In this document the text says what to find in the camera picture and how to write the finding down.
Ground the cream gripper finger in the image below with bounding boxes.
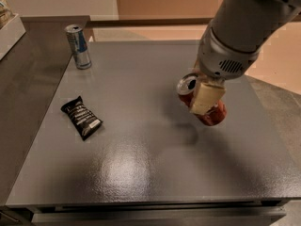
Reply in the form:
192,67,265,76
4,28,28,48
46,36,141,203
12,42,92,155
189,82,226,115

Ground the red coke can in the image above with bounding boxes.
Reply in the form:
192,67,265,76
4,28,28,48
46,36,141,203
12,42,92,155
177,73,227,126

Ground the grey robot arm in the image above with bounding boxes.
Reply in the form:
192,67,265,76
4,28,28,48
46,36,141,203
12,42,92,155
190,0,301,115

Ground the blue silver energy drink can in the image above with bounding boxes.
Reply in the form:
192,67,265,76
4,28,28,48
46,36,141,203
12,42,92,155
65,24,92,70

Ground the black snack packet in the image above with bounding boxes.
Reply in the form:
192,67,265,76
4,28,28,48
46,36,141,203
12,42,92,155
61,96,103,140

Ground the dark side counter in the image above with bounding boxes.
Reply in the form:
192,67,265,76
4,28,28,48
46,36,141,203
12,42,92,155
0,15,89,207

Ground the white box with items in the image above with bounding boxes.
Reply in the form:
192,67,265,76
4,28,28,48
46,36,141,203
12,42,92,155
0,0,25,60

